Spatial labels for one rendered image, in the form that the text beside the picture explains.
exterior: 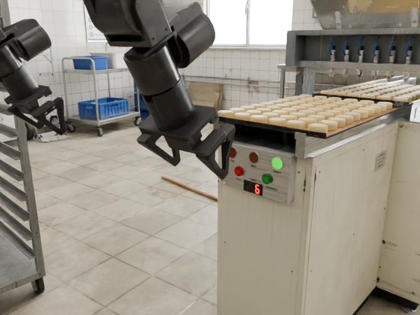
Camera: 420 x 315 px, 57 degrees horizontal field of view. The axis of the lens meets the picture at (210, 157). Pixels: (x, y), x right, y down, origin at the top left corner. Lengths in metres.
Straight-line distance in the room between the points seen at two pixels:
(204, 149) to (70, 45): 5.21
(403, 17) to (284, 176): 0.90
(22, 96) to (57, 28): 4.69
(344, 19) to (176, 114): 1.40
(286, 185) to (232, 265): 0.41
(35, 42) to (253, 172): 0.65
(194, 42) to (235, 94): 5.24
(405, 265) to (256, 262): 0.77
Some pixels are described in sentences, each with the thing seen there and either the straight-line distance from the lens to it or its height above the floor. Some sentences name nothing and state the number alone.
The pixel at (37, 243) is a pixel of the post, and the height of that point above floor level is 0.29.
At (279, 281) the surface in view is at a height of 0.43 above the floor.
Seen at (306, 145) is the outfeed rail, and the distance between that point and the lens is 1.04.
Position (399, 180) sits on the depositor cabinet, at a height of 0.60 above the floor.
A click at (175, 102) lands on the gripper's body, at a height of 1.06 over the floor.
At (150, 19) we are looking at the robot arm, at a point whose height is 1.16.
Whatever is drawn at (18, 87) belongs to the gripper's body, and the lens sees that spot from 0.88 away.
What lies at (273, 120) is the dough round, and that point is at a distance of 1.10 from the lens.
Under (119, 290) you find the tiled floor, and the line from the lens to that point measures 2.00.
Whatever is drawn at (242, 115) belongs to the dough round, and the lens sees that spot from 1.17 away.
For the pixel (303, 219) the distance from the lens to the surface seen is 1.14.
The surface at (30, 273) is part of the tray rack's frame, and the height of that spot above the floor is 0.15.
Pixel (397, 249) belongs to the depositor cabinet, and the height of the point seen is 0.30.
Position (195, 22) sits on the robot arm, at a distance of 0.53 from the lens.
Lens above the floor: 1.13
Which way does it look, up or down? 17 degrees down
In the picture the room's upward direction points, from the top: straight up
